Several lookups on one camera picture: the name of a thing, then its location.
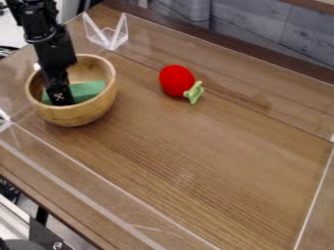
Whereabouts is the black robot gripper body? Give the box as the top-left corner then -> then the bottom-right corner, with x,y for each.
5,0 -> 77,85

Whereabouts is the clear acrylic corner bracket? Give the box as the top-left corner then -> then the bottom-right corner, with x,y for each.
83,12 -> 130,51

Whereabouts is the green rectangular block stick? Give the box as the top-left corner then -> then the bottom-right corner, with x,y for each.
40,80 -> 106,104

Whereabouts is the red plush strawberry toy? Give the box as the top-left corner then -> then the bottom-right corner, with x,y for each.
159,64 -> 203,104

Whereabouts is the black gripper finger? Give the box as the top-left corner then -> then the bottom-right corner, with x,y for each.
44,83 -> 76,106

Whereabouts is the grey post behind table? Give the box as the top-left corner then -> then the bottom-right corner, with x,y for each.
53,0 -> 63,23

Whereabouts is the black table clamp mount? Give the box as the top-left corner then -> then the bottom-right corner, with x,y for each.
0,207 -> 76,250

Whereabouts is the light wooden bowl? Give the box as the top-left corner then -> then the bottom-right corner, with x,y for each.
25,54 -> 118,127

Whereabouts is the clear acrylic table barrier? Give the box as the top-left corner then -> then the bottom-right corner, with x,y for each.
0,16 -> 334,250

